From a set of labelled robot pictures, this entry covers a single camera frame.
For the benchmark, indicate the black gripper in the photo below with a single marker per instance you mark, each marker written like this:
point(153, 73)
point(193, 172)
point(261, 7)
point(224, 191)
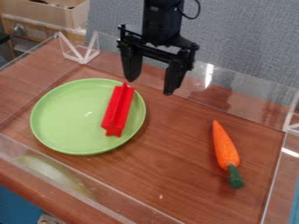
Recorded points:
point(135, 47)

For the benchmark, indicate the orange toy carrot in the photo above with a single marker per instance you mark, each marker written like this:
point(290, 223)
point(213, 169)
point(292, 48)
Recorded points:
point(227, 155)

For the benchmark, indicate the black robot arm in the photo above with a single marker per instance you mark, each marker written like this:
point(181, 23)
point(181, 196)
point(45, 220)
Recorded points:
point(159, 42)

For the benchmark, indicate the red plastic block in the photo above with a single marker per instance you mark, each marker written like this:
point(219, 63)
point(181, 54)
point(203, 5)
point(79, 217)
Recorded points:
point(117, 108)

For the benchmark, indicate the green plate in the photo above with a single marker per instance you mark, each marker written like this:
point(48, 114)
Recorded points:
point(67, 116)

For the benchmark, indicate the cardboard box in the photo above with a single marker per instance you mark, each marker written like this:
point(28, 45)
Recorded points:
point(65, 13)

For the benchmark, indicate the wooden cabinet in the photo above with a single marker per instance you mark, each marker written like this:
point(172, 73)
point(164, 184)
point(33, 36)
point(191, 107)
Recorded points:
point(37, 31)

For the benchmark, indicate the clear acrylic enclosure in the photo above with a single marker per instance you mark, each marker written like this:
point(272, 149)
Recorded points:
point(161, 178)

